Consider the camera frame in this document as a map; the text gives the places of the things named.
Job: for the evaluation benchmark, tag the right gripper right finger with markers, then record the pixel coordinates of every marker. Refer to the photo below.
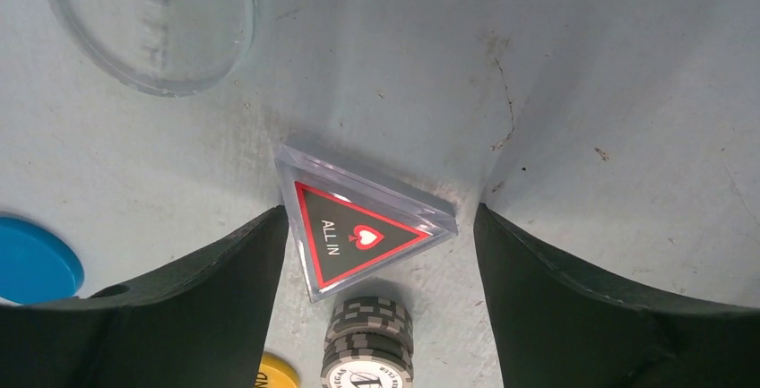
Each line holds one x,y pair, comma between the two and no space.
559,321

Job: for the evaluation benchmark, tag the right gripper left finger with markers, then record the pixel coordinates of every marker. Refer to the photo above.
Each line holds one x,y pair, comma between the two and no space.
199,321

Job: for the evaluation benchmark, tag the triangular all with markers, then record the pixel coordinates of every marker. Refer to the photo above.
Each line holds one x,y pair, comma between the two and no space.
350,220

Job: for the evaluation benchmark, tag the clear round dealer button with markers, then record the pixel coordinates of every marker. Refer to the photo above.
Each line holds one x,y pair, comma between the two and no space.
166,48

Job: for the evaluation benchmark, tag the yellow round button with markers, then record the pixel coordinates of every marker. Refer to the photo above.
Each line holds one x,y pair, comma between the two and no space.
275,372

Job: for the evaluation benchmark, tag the grey poker chip stack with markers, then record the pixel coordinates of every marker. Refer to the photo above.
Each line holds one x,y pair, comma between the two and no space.
368,343

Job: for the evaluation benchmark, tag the blue round button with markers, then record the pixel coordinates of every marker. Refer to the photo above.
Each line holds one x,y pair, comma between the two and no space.
36,265

